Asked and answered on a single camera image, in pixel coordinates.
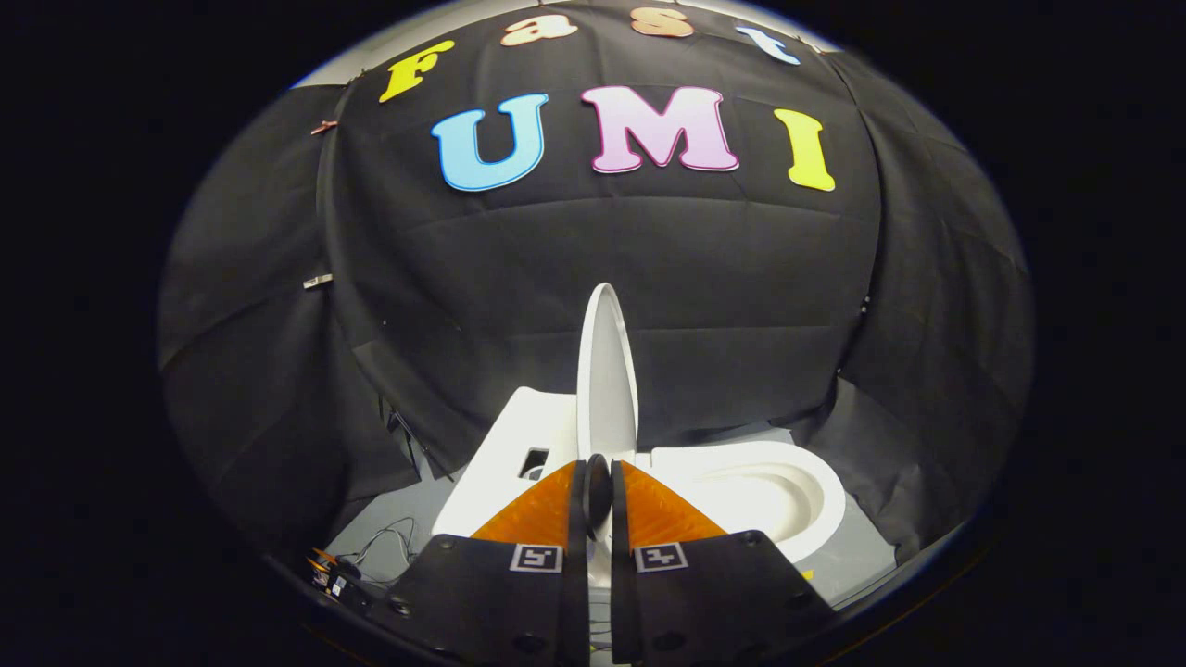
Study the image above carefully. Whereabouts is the black round lid handle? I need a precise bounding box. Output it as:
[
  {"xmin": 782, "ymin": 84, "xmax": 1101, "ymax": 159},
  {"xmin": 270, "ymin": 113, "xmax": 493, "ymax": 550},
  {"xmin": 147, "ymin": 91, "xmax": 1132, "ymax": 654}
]
[{"xmin": 581, "ymin": 453, "xmax": 614, "ymax": 543}]

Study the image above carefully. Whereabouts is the white toilet tank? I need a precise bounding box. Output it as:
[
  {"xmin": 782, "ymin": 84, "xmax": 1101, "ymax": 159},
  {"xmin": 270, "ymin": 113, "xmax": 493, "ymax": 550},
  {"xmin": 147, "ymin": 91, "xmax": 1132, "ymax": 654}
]
[{"xmin": 432, "ymin": 386, "xmax": 594, "ymax": 538}]

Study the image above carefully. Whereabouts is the tangle of black cables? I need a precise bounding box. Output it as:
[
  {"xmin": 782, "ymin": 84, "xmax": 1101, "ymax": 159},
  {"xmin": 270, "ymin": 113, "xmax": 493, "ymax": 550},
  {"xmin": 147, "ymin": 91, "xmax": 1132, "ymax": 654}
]
[{"xmin": 347, "ymin": 516, "xmax": 420, "ymax": 586}]

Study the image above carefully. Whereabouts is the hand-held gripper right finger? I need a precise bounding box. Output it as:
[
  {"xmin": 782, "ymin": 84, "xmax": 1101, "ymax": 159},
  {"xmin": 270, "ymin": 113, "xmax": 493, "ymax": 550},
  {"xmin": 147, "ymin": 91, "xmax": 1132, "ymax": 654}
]
[{"xmin": 610, "ymin": 459, "xmax": 837, "ymax": 667}]

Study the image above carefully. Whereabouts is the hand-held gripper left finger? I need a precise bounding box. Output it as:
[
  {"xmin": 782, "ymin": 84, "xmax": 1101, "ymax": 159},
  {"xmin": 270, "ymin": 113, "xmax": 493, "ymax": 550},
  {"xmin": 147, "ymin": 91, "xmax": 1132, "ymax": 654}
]
[{"xmin": 385, "ymin": 459, "xmax": 591, "ymax": 667}]

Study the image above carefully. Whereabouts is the black electronic device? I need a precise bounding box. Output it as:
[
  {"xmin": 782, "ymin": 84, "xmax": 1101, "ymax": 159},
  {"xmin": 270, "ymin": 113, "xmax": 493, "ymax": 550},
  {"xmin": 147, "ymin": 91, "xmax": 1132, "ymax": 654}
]
[{"xmin": 309, "ymin": 547, "xmax": 369, "ymax": 600}]

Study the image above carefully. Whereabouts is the white toilet lid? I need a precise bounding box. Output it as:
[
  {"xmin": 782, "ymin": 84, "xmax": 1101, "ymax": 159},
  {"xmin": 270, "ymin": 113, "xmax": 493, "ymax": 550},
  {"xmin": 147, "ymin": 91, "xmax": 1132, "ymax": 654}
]
[{"xmin": 575, "ymin": 283, "xmax": 641, "ymax": 464}]

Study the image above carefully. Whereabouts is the white toilet bowl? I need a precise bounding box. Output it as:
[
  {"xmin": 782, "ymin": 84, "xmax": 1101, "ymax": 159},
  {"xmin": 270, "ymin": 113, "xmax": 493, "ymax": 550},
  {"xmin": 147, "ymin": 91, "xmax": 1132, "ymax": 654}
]
[{"xmin": 639, "ymin": 440, "xmax": 847, "ymax": 594}]

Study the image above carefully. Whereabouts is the black backdrop cloth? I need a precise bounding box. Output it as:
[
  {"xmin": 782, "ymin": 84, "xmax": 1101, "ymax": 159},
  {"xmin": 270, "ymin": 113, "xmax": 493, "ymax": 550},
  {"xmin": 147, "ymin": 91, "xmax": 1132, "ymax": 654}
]
[{"xmin": 158, "ymin": 0, "xmax": 1034, "ymax": 566}]

